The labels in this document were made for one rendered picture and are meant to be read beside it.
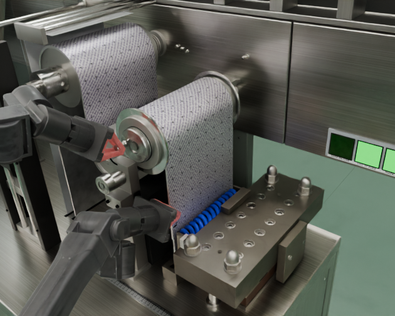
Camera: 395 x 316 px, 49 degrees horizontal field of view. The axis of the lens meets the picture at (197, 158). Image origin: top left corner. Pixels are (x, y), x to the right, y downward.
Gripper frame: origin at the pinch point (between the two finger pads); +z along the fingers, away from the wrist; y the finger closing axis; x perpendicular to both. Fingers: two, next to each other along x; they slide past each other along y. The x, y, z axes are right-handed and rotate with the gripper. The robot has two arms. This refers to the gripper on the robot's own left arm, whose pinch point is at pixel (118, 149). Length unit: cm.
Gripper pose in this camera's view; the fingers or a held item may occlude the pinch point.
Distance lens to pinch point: 87.7
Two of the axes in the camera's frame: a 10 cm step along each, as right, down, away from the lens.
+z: 5.5, 2.2, 8.1
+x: 3.6, -9.3, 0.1
